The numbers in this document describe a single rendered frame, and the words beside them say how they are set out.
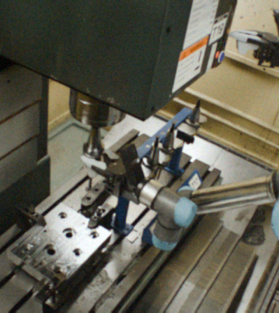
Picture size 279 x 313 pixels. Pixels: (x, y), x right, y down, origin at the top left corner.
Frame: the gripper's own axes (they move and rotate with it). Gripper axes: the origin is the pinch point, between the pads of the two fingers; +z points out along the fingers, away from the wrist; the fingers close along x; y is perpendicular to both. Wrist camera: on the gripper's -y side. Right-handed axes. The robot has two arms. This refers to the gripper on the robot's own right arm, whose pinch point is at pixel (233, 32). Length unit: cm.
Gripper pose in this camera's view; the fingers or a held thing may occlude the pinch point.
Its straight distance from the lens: 121.2
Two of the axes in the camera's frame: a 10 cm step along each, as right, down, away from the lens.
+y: -1.5, 7.7, 6.2
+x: 0.2, -6.3, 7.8
